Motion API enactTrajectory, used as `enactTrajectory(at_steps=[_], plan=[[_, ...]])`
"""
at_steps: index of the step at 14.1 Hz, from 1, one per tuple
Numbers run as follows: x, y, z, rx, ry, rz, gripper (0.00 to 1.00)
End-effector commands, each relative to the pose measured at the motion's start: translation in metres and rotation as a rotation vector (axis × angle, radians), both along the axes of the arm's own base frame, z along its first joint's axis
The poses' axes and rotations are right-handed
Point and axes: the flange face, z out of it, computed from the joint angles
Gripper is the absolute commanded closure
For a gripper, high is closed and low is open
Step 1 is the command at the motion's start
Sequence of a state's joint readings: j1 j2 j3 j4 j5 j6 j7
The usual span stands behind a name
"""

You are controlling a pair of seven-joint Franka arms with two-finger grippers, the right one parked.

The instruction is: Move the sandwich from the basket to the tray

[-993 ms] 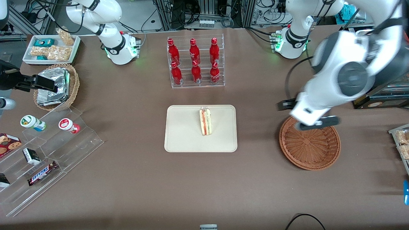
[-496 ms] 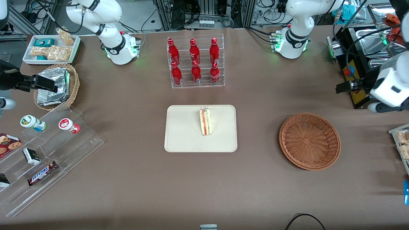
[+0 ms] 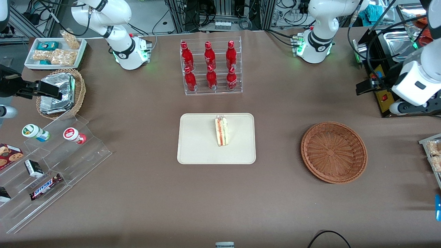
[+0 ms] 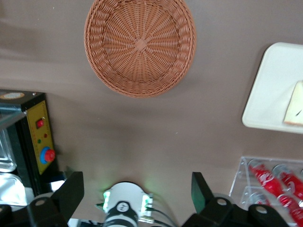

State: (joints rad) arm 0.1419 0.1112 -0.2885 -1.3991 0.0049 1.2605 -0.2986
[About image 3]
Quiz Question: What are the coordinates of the large teal snack box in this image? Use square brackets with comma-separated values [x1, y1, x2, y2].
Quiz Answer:
[37, 41, 60, 51]

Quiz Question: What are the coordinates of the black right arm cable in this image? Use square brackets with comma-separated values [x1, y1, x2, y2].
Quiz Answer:
[37, 0, 93, 38]

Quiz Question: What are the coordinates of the red lid yogurt cup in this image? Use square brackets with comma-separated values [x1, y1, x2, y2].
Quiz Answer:
[63, 127, 87, 145]

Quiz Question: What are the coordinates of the large brown wicker basket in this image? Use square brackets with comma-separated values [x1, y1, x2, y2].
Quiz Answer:
[301, 121, 368, 184]

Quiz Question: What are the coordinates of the black floor cable loop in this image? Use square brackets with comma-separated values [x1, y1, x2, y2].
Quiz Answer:
[308, 230, 351, 248]

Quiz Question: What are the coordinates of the foil wrapped package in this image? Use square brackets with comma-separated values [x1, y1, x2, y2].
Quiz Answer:
[39, 98, 75, 115]
[41, 73, 75, 104]

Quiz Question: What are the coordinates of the red cookie box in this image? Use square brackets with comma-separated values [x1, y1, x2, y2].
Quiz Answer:
[0, 143, 24, 171]

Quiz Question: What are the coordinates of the black equipment box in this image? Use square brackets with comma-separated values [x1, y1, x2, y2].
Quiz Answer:
[352, 29, 441, 118]

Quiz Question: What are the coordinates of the clear acrylic stepped stand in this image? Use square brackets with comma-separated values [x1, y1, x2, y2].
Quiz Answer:
[0, 115, 113, 235]

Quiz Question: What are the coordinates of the white rectangular snack tray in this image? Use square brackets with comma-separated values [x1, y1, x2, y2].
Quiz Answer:
[24, 37, 87, 71]

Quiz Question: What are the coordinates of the clear acrylic bottle rack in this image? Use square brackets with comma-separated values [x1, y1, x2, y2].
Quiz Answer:
[180, 36, 243, 96]

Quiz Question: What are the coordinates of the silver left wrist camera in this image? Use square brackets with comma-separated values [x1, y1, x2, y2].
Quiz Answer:
[389, 90, 441, 116]

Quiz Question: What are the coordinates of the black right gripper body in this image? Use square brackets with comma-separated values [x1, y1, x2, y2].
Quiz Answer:
[0, 65, 24, 98]

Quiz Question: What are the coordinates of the brown table cover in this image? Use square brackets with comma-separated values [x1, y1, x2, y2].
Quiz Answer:
[0, 29, 441, 248]

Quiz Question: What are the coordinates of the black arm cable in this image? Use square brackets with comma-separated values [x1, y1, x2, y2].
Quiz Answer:
[37, 0, 93, 38]
[347, 0, 429, 91]

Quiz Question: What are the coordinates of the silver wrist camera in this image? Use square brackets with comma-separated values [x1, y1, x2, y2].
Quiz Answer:
[0, 105, 18, 120]
[389, 90, 441, 116]

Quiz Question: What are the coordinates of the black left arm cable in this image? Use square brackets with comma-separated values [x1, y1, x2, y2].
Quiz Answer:
[347, 0, 429, 91]

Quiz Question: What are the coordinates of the red cola bottle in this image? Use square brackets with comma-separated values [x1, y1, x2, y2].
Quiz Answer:
[184, 66, 198, 92]
[226, 66, 238, 91]
[181, 41, 194, 71]
[226, 41, 238, 70]
[204, 41, 217, 71]
[206, 65, 218, 91]

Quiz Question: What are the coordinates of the triangle sandwich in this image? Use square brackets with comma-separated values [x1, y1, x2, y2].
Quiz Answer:
[214, 115, 229, 147]

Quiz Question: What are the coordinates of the green lid yogurt cup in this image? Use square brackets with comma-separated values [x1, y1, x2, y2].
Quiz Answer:
[22, 124, 50, 142]

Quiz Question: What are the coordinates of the Snickers chocolate bar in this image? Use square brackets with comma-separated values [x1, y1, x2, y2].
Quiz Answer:
[29, 173, 64, 201]

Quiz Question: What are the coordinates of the clear bag of crackers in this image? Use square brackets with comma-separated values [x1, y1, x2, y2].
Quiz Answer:
[33, 50, 55, 62]
[51, 49, 78, 66]
[60, 30, 81, 50]

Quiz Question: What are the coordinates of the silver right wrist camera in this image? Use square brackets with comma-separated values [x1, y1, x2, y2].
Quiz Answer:
[0, 105, 18, 120]

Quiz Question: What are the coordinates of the small tan wicker basket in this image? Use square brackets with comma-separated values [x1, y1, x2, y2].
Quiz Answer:
[36, 68, 86, 120]

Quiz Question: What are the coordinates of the grey tray with snacks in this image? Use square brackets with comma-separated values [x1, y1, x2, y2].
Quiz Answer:
[419, 134, 441, 190]

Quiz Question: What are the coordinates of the silver metal tray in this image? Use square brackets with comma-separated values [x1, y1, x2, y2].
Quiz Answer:
[382, 30, 420, 63]

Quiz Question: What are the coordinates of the cream plastic serving tray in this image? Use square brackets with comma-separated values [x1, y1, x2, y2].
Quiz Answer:
[177, 113, 256, 165]

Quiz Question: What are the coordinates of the teal cloth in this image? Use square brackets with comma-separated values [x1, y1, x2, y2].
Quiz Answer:
[358, 3, 383, 22]

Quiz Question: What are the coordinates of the aluminium frame structure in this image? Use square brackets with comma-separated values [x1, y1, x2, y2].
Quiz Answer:
[165, 0, 278, 32]
[9, 0, 64, 39]

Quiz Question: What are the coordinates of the small black white carton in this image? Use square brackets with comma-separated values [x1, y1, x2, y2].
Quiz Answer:
[24, 159, 44, 178]

